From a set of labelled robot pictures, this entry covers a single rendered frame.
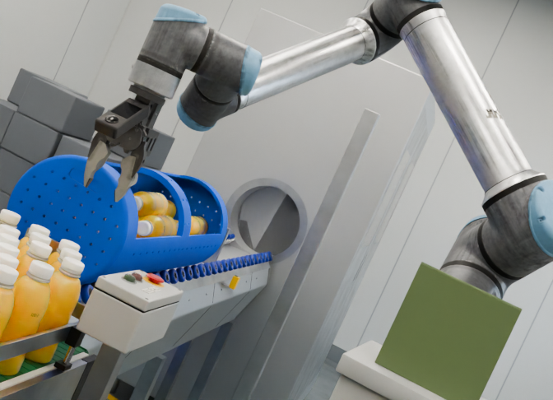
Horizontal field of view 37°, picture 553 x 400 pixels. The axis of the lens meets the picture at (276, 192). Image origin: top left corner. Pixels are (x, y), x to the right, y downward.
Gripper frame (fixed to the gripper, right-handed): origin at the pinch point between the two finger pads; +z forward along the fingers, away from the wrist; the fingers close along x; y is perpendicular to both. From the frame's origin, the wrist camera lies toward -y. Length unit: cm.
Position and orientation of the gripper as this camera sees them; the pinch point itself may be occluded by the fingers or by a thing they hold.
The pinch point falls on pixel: (101, 188)
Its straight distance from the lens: 158.3
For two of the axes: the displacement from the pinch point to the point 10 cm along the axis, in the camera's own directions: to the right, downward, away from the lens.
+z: -4.1, 9.1, 0.5
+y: 1.8, 0.3, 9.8
